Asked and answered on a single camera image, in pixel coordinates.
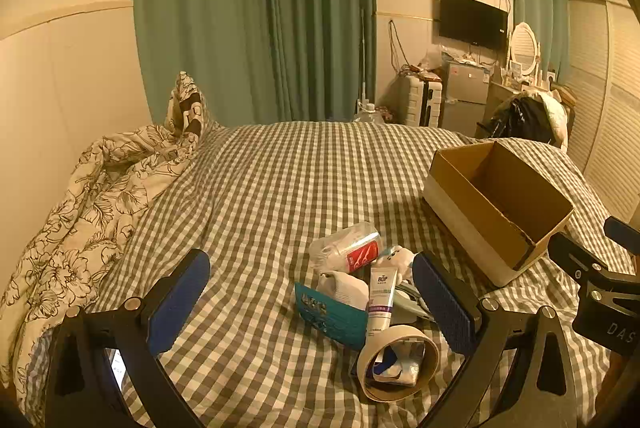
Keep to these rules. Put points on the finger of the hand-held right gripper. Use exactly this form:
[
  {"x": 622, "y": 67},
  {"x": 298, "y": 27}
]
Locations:
[
  {"x": 625, "y": 233},
  {"x": 575, "y": 255}
]

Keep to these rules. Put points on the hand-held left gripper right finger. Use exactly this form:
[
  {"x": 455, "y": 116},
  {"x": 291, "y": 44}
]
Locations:
[{"x": 442, "y": 308}]

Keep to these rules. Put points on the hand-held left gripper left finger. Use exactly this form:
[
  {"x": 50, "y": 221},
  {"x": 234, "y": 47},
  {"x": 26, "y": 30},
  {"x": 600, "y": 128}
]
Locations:
[{"x": 180, "y": 303}]

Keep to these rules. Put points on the beige tape roll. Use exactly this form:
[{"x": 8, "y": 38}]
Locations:
[{"x": 395, "y": 332}]

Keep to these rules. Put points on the white squeeze tube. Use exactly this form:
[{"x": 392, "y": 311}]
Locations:
[{"x": 382, "y": 303}]

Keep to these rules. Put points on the white printed packet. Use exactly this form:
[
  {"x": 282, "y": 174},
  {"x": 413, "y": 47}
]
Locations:
[{"x": 405, "y": 364}]

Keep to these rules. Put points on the white plush toy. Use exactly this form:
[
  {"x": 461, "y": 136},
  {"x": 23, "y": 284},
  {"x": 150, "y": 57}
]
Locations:
[{"x": 396, "y": 259}]

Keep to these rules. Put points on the brown cardboard box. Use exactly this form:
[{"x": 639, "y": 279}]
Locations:
[{"x": 505, "y": 188}]

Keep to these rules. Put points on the white sock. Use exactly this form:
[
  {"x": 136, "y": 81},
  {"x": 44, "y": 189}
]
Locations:
[{"x": 345, "y": 289}]

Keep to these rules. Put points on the teal printed packet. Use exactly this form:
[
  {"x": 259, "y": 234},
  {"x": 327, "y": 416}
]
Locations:
[{"x": 330, "y": 320}]

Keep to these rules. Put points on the clear plastic jar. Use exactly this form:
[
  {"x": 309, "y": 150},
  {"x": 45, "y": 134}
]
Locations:
[{"x": 345, "y": 248}]

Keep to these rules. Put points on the white louvred wardrobe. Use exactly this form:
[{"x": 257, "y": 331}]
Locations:
[{"x": 610, "y": 108}]

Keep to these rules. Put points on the floral quilt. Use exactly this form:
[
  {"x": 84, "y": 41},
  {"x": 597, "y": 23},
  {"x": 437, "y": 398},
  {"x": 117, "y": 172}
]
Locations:
[{"x": 75, "y": 218}]

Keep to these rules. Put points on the white padded jacket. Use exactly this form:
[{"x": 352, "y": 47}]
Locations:
[{"x": 557, "y": 108}]

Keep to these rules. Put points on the black jacket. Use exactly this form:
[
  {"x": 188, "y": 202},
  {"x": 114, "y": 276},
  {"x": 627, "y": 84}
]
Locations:
[{"x": 525, "y": 118}]

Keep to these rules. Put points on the grey checked bed cover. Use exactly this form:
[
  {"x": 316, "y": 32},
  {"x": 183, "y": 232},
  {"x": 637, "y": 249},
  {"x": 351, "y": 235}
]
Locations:
[{"x": 300, "y": 178}]

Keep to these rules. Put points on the white dressing table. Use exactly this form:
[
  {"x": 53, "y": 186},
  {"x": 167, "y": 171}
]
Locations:
[{"x": 500, "y": 95}]

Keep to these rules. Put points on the patterned pillow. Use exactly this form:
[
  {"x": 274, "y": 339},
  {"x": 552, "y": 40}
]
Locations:
[{"x": 187, "y": 108}]

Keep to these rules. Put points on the silver small fridge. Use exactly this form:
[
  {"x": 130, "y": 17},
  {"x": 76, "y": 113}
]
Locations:
[{"x": 465, "y": 94}]

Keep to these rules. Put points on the patterned bag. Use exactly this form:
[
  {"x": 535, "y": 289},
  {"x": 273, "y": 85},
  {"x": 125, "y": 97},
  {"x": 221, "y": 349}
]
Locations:
[{"x": 387, "y": 114}]

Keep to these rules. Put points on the clear water jug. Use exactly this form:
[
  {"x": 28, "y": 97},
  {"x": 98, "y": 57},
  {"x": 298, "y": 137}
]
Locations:
[{"x": 367, "y": 115}]

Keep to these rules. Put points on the white ribbed suitcase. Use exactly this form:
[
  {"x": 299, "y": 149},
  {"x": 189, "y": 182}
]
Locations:
[{"x": 417, "y": 102}]

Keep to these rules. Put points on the white oval vanity mirror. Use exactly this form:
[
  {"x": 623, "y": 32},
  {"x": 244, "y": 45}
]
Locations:
[{"x": 524, "y": 45}]

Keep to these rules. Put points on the brown clutter on suitcase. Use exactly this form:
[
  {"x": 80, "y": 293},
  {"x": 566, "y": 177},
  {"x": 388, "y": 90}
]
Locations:
[{"x": 420, "y": 70}]

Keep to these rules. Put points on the narrow green curtain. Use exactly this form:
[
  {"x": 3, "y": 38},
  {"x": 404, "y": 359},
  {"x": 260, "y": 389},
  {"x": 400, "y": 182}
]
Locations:
[{"x": 537, "y": 8}]

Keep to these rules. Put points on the clear plastic bag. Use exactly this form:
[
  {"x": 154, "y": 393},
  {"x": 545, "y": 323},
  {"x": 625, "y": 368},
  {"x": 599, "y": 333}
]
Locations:
[{"x": 434, "y": 57}]

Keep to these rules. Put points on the thin white pole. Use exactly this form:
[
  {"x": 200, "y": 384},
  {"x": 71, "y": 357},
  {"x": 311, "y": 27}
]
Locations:
[{"x": 363, "y": 58}]

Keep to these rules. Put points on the wide green curtain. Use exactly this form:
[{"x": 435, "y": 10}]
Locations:
[{"x": 225, "y": 8}]

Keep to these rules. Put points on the small picture frame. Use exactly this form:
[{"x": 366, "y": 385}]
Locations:
[{"x": 515, "y": 68}]

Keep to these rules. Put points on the black wall television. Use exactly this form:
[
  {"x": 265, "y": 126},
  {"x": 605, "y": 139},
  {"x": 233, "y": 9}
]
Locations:
[{"x": 472, "y": 20}]

